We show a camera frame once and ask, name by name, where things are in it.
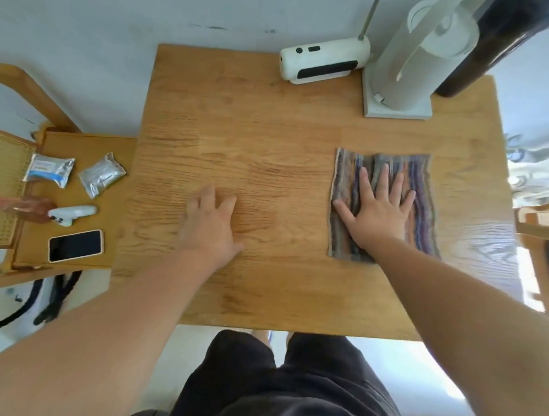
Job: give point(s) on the plain wooden chair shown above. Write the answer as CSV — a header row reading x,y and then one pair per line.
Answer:
x,y
534,231

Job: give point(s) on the white oblong device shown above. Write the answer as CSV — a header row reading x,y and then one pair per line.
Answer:
x,y
321,53

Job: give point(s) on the black stool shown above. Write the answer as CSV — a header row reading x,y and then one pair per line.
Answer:
x,y
150,413

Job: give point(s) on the brown spray bottle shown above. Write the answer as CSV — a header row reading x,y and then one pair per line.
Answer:
x,y
34,210

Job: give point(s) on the white controller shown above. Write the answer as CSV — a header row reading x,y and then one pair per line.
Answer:
x,y
70,214

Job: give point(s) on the person's left leg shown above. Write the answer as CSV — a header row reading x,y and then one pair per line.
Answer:
x,y
261,336

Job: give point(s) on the smartphone with cream case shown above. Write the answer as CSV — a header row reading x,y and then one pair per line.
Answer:
x,y
75,246

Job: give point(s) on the person's right leg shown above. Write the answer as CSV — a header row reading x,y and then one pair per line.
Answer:
x,y
289,336

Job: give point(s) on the person's left hand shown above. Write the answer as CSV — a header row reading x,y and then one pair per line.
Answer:
x,y
210,235

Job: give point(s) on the blue white wipes packet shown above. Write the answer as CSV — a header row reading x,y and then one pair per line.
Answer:
x,y
49,169

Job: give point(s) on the person's right forearm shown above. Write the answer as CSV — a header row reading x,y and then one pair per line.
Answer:
x,y
472,325

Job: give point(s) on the person's right hand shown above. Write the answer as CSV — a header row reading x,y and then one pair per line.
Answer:
x,y
379,223

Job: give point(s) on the black bottle orange cap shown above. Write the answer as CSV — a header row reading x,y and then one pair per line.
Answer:
x,y
502,38

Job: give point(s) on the white radiator pipes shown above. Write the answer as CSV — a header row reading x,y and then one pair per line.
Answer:
x,y
527,171

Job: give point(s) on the silver foil packet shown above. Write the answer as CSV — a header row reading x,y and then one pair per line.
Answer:
x,y
102,175

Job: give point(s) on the person's leg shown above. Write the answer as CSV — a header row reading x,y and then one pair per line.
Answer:
x,y
261,336
289,336

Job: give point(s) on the black shorts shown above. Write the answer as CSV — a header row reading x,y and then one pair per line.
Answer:
x,y
279,377

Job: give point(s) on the person's left forearm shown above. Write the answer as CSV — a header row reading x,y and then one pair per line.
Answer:
x,y
98,343

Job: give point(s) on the striped cleaning cloth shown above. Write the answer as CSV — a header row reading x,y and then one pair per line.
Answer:
x,y
422,214

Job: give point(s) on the wooden rattan chair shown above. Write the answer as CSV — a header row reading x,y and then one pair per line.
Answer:
x,y
116,214

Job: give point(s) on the white exercise machine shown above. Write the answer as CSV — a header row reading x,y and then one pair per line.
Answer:
x,y
21,325

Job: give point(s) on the white cylinder appliance square base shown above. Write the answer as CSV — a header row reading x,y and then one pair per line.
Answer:
x,y
407,77

